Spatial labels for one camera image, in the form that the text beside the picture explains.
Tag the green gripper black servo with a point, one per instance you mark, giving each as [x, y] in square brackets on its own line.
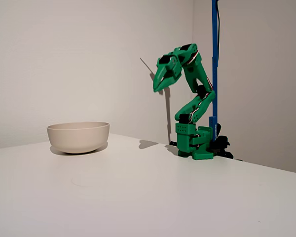
[166, 72]

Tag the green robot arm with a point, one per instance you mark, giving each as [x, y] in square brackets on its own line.
[185, 144]

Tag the blue upright pole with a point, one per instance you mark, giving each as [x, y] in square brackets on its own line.
[215, 74]

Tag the black table clamp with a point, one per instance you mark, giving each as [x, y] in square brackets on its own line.
[222, 143]

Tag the beige round bowl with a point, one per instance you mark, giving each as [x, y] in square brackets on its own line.
[76, 138]

